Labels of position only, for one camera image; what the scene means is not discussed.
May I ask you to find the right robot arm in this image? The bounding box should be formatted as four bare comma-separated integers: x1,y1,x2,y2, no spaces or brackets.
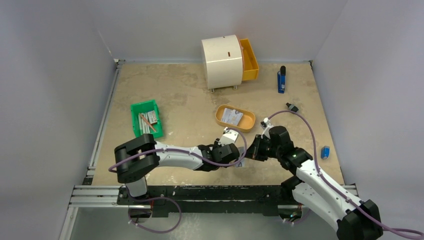
245,126,383,240

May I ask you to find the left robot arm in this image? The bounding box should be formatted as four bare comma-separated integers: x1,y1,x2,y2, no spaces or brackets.
108,129,245,205

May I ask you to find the small card box in bin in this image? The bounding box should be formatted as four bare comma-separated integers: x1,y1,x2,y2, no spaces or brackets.
147,110,158,125

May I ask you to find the yellow oval plastic tray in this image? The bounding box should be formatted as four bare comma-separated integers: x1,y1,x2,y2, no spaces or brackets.
215,104,256,133

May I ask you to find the small black knob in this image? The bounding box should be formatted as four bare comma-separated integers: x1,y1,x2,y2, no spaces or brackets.
286,102,299,113

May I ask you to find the small blue eraser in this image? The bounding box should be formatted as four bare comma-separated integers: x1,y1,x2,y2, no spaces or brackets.
320,146,330,160

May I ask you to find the yellow open drawer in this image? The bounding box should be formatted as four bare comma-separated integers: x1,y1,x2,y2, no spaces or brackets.
239,38,259,82

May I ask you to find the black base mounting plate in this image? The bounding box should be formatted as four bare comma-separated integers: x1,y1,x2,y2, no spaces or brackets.
117,185,309,220

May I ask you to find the green plastic bin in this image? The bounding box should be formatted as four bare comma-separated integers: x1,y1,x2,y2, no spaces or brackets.
130,99,164,139

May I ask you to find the brown pencil in bin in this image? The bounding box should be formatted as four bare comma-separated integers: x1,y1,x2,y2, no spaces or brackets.
139,113,156,132

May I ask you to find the cream round drawer cabinet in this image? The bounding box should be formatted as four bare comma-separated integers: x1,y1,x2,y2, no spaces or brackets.
201,34,244,91

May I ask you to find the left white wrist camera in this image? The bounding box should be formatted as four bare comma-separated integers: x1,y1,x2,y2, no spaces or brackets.
218,127,239,146

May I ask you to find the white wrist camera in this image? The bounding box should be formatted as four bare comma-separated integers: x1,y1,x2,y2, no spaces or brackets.
218,127,239,146
260,117,274,138

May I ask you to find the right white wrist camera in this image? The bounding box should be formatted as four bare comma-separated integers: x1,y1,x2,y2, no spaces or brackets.
260,117,274,138

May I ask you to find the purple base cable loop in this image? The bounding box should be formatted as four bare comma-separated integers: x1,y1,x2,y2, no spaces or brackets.
127,193,184,233

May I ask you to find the aluminium frame rail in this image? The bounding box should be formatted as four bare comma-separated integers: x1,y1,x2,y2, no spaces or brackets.
67,184,363,210

